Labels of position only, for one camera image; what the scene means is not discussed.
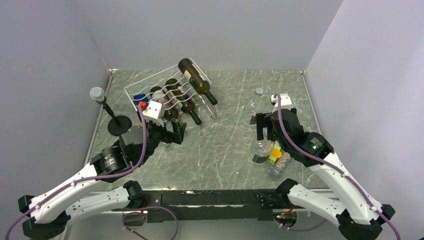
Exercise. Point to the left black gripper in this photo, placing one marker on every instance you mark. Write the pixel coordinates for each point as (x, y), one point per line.
(178, 130)

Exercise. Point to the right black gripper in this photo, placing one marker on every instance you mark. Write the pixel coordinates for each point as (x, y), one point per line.
(264, 120)

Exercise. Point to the clear bottle silver cap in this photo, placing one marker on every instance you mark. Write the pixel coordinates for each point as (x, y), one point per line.
(253, 105)

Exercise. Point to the dark green wine bottle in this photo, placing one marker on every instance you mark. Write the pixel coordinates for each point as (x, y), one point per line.
(185, 103)

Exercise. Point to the labelled dark wine bottle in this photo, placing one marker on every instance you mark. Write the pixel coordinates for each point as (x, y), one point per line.
(159, 95)

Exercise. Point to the olive green wine bottle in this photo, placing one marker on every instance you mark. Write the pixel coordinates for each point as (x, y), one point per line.
(201, 86)

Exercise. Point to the blue glass bottle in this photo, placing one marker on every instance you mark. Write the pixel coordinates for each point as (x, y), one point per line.
(140, 98)

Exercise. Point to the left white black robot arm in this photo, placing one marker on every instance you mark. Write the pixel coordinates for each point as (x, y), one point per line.
(49, 214)

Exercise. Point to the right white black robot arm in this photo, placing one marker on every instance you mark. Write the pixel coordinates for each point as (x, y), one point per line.
(355, 213)

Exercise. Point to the small clear round bottle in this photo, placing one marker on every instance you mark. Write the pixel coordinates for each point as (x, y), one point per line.
(260, 150)

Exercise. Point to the glitter filled tube bottle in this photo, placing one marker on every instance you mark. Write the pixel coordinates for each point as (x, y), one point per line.
(276, 170)

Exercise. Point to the black microphone on stand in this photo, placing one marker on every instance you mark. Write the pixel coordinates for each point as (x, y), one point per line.
(119, 124)

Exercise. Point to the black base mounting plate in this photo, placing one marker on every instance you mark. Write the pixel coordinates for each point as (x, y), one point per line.
(230, 204)

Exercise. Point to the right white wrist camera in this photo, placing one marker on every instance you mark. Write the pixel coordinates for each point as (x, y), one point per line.
(283, 102)

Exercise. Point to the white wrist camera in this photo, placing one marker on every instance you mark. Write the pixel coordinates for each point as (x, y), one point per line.
(154, 112)
(283, 102)

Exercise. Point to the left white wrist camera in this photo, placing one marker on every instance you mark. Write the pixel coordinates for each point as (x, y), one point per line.
(154, 112)

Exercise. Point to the white wire wine rack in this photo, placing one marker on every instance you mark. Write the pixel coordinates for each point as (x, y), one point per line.
(158, 79)

